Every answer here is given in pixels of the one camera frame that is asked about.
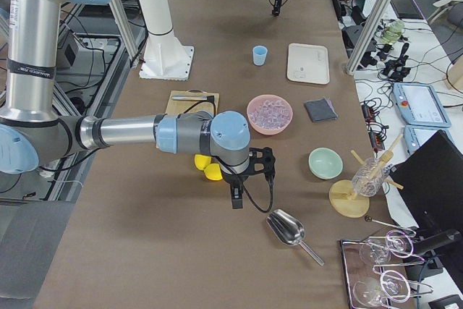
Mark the blue teach pendant lower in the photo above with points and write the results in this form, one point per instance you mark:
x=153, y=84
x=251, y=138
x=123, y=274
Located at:
x=415, y=136

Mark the steel muddler black tip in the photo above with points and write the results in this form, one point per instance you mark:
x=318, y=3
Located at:
x=207, y=98

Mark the steel ice scoop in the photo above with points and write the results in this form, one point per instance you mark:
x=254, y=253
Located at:
x=291, y=232

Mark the blue teach pendant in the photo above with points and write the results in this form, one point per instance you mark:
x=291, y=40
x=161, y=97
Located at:
x=415, y=136
x=419, y=105

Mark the wooden cup stand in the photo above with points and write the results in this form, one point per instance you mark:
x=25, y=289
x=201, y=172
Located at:
x=340, y=193

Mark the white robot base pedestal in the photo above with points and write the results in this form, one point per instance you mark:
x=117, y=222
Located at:
x=165, y=58

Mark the blue teach pendant upper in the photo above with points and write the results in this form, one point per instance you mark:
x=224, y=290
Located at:
x=419, y=105

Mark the small measuring spoon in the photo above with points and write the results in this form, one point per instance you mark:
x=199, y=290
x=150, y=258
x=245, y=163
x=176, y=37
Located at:
x=410, y=230

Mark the aluminium frame post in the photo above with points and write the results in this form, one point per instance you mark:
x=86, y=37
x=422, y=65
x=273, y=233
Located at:
x=366, y=35

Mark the pile of clear ice cubes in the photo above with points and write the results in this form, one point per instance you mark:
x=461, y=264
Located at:
x=269, y=113

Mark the textured clear glass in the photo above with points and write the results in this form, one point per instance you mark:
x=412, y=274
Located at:
x=369, y=177

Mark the wine glass rack tray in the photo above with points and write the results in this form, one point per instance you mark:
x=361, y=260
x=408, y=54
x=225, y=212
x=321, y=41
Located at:
x=374, y=271

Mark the mint green bowl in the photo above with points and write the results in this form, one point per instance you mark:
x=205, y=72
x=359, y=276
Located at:
x=325, y=163

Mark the grey folded cloth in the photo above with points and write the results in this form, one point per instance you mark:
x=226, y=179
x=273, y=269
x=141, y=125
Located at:
x=320, y=110

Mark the pink bowl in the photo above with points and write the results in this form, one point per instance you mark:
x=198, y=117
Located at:
x=265, y=131

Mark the black monitor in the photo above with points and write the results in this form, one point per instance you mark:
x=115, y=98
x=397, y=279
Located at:
x=432, y=181

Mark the wooden cutting board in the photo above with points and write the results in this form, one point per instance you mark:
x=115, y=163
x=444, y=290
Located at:
x=181, y=107

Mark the yellow lemon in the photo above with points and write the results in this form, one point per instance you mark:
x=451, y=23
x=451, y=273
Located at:
x=213, y=172
x=202, y=161

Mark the yellow lemon left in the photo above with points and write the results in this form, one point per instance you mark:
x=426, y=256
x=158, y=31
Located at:
x=213, y=172

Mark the cream rabbit tray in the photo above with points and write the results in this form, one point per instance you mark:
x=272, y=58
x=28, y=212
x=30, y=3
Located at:
x=308, y=63

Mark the light blue cup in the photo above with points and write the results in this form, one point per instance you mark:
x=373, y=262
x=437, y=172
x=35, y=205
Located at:
x=259, y=54

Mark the yellow lemon right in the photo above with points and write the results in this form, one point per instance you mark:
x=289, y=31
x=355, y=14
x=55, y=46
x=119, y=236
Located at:
x=202, y=161

